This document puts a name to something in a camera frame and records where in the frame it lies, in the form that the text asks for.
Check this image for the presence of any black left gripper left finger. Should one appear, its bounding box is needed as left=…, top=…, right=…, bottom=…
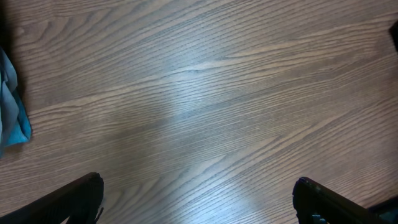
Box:
left=1, top=172, right=104, bottom=224

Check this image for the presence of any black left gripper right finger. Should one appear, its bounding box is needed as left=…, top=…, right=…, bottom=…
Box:
left=292, top=177, right=385, bottom=224

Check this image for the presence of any light blue garment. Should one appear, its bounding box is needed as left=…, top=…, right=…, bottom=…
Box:
left=1, top=49, right=32, bottom=152

